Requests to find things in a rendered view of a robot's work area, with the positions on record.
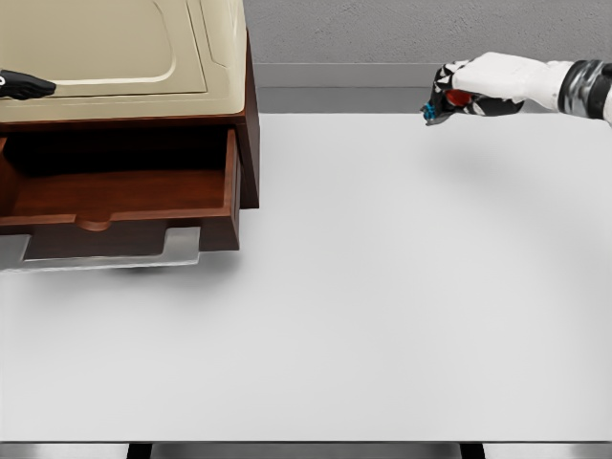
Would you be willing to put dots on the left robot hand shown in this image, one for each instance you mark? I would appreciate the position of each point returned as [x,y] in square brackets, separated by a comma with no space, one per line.
[26,87]

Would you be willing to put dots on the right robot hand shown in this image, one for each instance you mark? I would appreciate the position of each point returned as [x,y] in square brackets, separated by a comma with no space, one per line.
[487,81]

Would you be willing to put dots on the red and blue switch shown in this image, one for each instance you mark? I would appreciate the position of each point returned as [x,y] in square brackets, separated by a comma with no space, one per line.
[444,106]

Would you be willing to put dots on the brown wooden drawer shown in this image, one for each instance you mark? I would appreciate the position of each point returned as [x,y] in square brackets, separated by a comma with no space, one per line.
[124,196]

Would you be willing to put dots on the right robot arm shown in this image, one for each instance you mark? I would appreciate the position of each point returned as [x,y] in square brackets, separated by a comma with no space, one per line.
[581,88]

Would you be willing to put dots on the brown cabinet with beige top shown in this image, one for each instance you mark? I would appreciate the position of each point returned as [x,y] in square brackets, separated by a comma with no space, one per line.
[119,57]

